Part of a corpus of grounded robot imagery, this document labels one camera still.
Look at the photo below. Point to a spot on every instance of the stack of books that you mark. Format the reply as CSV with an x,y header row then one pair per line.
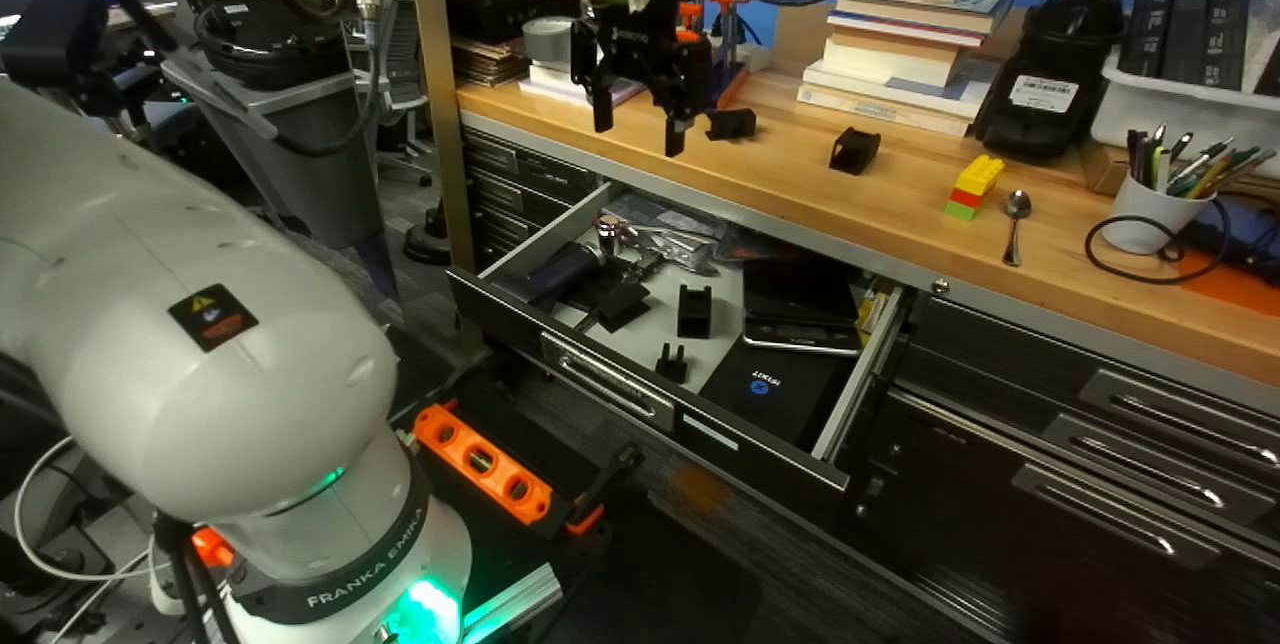
x,y
905,54

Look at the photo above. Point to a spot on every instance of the stack of papers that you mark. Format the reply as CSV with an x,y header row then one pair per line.
x,y
560,84

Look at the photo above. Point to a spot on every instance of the black phone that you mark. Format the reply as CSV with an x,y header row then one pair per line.
x,y
800,309

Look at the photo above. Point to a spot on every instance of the grey bin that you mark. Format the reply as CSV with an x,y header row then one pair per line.
x,y
300,154

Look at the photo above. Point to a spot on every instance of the orange bar clamp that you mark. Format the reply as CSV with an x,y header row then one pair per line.
x,y
728,34

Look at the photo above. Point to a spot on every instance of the small black plastic piece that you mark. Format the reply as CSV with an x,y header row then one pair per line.
x,y
672,364

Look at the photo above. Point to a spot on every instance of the open grey drawer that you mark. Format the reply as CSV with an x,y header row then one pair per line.
x,y
640,324

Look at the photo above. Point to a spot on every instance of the heap of pens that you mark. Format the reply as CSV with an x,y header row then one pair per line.
x,y
1185,169

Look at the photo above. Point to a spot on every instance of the white plastic bin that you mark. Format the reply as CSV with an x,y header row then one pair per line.
x,y
1170,114

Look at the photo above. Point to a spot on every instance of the heap of clear plastic bags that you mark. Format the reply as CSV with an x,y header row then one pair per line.
x,y
680,234

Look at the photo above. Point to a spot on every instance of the metal spoon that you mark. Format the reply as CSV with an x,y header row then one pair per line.
x,y
1016,207

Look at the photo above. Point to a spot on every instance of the row of black boxes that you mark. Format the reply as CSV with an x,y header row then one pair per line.
x,y
1190,29

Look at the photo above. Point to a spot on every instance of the black coffee machine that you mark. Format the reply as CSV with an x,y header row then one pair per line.
x,y
1050,74

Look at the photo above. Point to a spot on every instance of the white cup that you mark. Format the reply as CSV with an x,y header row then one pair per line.
x,y
1150,216

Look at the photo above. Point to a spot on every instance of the orange spirit level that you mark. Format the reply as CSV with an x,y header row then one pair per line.
x,y
480,462

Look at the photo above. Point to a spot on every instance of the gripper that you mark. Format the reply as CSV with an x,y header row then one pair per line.
x,y
640,49

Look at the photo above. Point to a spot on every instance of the dark flashlight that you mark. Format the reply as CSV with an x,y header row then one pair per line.
x,y
560,271

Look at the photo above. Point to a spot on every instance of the flat black box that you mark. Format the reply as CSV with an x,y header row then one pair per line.
x,y
775,394

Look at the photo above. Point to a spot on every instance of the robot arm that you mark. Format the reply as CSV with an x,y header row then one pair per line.
x,y
190,254

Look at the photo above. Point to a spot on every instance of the roll of grey tape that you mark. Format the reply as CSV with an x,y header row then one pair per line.
x,y
548,41

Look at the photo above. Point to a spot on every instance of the black plastic bracket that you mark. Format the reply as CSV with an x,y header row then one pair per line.
x,y
732,124
694,312
855,151

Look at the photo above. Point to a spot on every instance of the stack of toy blocks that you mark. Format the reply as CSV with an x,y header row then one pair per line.
x,y
975,186

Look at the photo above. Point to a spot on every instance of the black and orange clamp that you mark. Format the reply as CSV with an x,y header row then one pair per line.
x,y
600,494

